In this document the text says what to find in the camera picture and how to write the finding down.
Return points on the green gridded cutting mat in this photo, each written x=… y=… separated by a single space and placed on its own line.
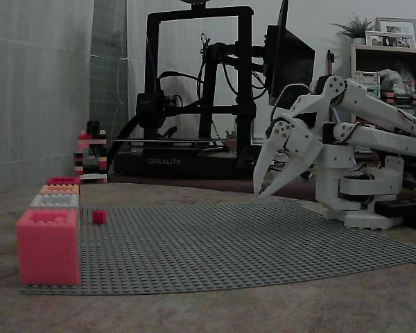
x=107 y=69

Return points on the grey studded baseplate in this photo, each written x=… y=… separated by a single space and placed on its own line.
x=211 y=243

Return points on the small white picture frame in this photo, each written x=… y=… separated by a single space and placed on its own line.
x=390 y=40

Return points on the small potted fern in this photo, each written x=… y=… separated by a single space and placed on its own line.
x=357 y=27

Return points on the magenta brick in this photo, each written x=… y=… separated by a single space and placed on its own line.
x=64 y=180

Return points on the large pink brick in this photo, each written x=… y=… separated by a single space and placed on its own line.
x=48 y=253

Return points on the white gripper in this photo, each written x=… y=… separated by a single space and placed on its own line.
x=299 y=143

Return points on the small red brick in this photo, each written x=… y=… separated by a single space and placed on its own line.
x=99 y=217

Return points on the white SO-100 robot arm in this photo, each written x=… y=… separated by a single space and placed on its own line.
x=367 y=100

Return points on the grey brick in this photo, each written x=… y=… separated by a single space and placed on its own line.
x=41 y=201

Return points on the black Creality 3D printer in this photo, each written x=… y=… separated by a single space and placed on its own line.
x=180 y=161

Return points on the wooden shelf unit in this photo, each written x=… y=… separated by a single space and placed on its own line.
x=388 y=57

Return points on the black computer monitor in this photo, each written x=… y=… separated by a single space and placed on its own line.
x=293 y=59

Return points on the colourful brick tower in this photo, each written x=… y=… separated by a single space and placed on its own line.
x=90 y=156

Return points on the orange brick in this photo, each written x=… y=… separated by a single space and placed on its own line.
x=60 y=190

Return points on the large white picture frame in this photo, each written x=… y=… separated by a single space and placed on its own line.
x=397 y=23

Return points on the white sheer curtain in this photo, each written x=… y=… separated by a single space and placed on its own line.
x=34 y=86

